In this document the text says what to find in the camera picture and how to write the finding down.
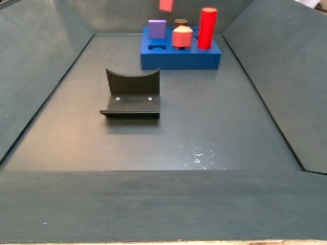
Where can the long red rectangular block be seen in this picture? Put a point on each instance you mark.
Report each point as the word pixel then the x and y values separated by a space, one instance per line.
pixel 165 5

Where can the black curved fixture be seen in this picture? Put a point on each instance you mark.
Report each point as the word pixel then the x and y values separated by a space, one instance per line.
pixel 133 95

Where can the blue shape sorter board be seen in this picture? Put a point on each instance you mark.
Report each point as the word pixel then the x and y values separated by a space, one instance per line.
pixel 157 54

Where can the salmon pentagonal peg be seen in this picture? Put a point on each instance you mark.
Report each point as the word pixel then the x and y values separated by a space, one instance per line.
pixel 181 37

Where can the purple rectangular peg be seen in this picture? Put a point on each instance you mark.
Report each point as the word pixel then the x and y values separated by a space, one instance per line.
pixel 156 27

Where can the brown cylinder peg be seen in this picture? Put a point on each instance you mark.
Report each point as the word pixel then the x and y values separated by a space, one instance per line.
pixel 180 22

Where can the tall red hexagonal peg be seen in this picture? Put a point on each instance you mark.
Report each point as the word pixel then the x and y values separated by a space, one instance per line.
pixel 208 17

